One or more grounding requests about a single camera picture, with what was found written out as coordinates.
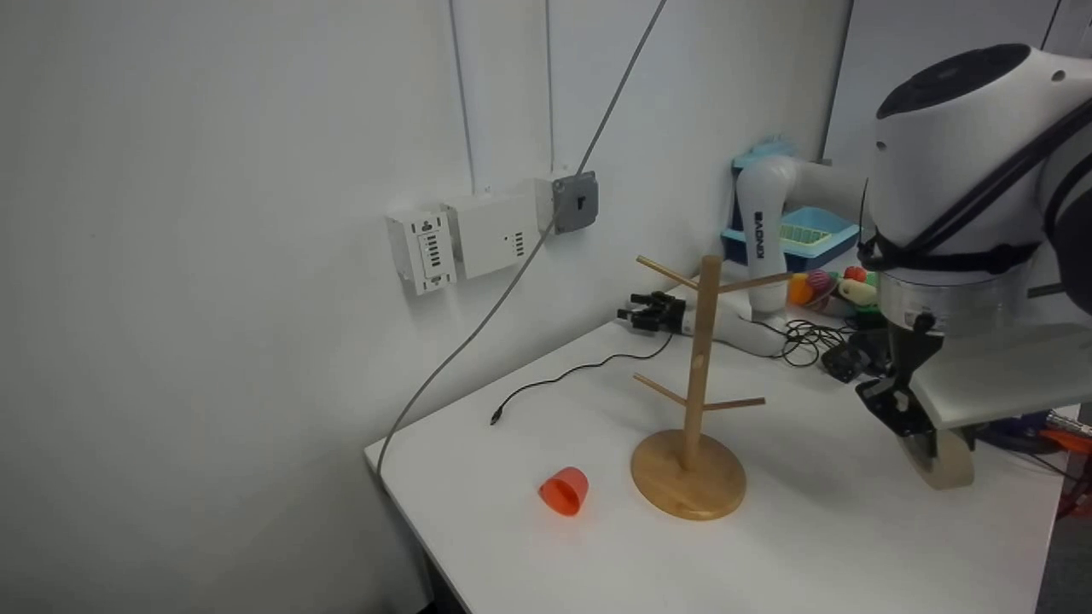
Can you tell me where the teal blue box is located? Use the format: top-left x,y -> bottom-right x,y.
782,206 -> 864,271

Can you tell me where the long gray wall cable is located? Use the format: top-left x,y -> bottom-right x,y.
373,0 -> 672,473

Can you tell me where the wooden mug tree stand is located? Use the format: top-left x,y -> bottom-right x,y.
626,252 -> 799,524

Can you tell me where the black round stand base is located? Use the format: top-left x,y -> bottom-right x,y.
971,417 -> 1068,456

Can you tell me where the tangled thin black cable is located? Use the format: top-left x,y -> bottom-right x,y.
779,312 -> 851,367

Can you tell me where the green and yellow toy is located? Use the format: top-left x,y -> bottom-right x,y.
832,276 -> 884,312

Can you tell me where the gray wall socket box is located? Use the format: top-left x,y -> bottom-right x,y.
548,166 -> 602,235

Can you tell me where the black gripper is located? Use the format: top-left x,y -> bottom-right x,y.
851,322 -> 948,470

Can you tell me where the black clamp device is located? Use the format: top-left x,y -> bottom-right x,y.
613,290 -> 691,337

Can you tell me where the black adapter block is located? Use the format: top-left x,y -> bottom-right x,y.
818,337 -> 874,385

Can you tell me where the orange plastic cup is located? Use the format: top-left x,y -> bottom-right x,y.
534,464 -> 592,518

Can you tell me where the black cable with plug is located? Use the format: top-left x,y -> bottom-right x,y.
486,327 -> 680,431

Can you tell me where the orange clamp with silver jaw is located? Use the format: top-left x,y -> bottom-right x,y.
1044,422 -> 1092,456

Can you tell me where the plain white adapter box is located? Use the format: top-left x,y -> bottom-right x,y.
449,184 -> 555,284

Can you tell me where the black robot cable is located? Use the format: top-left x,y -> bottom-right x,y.
864,95 -> 1092,276

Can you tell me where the cream masking tape roll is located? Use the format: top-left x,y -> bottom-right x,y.
922,422 -> 982,490

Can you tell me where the white wall cable conduit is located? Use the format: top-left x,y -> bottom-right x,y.
542,0 -> 560,184
443,0 -> 482,198

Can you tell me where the white wall socket box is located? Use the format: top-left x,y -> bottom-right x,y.
381,201 -> 464,301

